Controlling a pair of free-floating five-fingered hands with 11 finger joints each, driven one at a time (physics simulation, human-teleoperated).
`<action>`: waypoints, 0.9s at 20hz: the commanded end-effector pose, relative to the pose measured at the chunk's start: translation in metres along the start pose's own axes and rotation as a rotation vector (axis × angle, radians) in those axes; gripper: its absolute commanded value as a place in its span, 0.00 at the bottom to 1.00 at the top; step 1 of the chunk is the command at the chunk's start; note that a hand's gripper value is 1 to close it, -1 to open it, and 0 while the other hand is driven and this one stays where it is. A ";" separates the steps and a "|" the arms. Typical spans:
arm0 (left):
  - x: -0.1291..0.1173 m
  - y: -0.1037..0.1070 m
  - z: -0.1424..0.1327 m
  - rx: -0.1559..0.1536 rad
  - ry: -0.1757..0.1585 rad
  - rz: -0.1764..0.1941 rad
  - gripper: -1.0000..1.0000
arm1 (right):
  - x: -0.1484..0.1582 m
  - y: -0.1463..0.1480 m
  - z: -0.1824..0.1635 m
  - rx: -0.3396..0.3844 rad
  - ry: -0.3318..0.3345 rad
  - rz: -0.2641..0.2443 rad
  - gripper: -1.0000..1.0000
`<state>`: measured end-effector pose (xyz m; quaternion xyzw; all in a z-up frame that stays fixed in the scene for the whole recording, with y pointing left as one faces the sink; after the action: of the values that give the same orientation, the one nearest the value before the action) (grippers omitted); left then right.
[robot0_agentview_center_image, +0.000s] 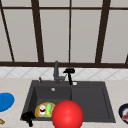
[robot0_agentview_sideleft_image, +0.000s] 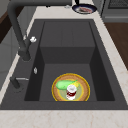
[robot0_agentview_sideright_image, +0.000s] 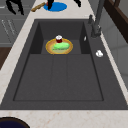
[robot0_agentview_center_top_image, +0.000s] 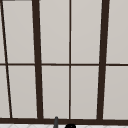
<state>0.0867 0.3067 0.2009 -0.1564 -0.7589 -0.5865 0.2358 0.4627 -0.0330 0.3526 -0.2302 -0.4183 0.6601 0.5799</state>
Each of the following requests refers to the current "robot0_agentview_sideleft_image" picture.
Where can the red and white can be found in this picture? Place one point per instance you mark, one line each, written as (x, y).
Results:
(71, 92)

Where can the green oval vegetable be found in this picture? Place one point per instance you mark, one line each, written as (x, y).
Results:
(65, 83)

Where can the dark blue-rimmed plate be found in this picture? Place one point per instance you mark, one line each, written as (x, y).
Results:
(90, 7)

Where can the pinkish food on plate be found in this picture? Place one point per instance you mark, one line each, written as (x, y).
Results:
(84, 10)

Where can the yellow-rimmed brown plate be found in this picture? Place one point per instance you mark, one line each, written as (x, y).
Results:
(60, 92)

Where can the dark grey tap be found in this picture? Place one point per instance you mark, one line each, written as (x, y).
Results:
(18, 30)

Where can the dark grey sink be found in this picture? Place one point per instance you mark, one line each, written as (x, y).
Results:
(70, 50)

